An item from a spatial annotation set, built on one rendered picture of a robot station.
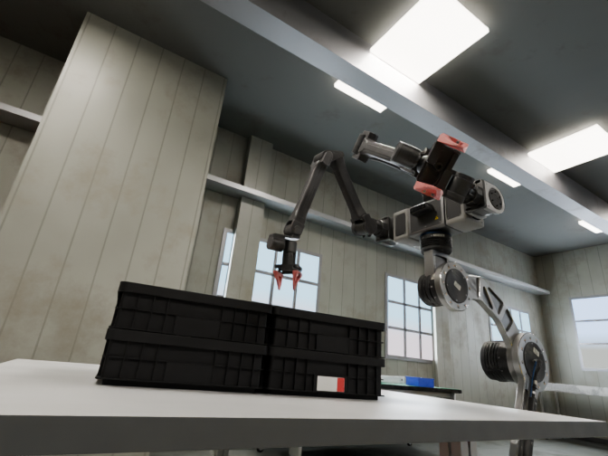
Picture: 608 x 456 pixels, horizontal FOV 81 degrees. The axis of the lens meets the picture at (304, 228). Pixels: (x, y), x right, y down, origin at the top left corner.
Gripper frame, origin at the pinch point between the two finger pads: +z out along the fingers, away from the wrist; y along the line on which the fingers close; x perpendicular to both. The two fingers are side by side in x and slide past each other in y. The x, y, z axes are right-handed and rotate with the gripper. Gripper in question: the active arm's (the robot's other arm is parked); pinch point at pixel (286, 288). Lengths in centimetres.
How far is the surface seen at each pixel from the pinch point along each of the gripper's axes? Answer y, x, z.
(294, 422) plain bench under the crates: 33, -75, 37
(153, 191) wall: -154, 75, -94
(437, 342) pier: 66, 453, -14
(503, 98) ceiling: 135, 194, -231
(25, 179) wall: -205, 12, -77
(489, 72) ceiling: 117, 156, -232
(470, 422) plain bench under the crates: 61, -41, 37
